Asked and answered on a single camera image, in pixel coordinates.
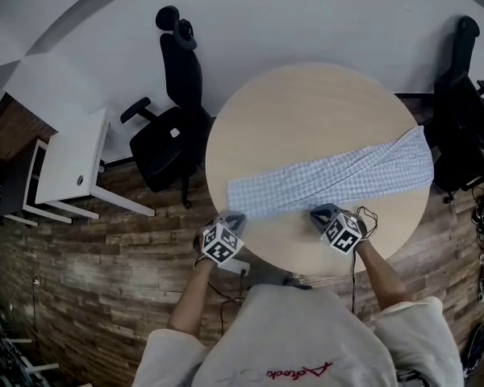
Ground dark tables with white legs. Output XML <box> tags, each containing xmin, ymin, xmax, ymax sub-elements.
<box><xmin>0</xmin><ymin>290</ymin><xmax>61</xmax><ymax>387</ymax></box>

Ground person's cream shirt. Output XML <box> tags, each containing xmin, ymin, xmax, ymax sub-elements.
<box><xmin>131</xmin><ymin>284</ymin><xmax>465</xmax><ymax>387</ymax></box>

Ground blue checkered cloth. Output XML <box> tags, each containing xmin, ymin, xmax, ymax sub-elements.
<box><xmin>225</xmin><ymin>125</ymin><xmax>435</xmax><ymax>221</ymax></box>

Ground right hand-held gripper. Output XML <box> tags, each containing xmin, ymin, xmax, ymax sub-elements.
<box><xmin>309</xmin><ymin>202</ymin><xmax>368</xmax><ymax>254</ymax></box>

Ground white power strip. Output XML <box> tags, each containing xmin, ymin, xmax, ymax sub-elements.
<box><xmin>216</xmin><ymin>256</ymin><xmax>252</xmax><ymax>277</ymax></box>

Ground black power strip cable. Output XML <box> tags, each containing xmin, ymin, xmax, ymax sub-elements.
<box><xmin>207</xmin><ymin>270</ymin><xmax>249</xmax><ymax>336</ymax></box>

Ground person's right forearm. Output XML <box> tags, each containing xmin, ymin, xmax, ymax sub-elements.
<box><xmin>354</xmin><ymin>239</ymin><xmax>412</xmax><ymax>312</ymax></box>

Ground white frame dark top desk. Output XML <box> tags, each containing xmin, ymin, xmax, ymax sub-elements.
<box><xmin>0</xmin><ymin>139</ymin><xmax>72</xmax><ymax>228</ymax></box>

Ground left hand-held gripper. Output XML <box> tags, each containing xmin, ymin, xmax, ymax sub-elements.
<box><xmin>203</xmin><ymin>212</ymin><xmax>247</xmax><ymax>265</ymax></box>

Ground person's grey shoe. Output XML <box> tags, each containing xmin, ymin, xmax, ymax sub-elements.
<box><xmin>248</xmin><ymin>269</ymin><xmax>306</xmax><ymax>289</ymax></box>

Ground person's left forearm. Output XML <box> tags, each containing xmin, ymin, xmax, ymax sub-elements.
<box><xmin>167</xmin><ymin>258</ymin><xmax>215</xmax><ymax>336</ymax></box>

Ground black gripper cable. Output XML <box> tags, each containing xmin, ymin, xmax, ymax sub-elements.
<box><xmin>349</xmin><ymin>205</ymin><xmax>379</xmax><ymax>322</ymax></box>

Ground black oval object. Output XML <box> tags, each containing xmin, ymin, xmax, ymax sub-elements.
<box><xmin>465</xmin><ymin>322</ymin><xmax>484</xmax><ymax>375</ymax></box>

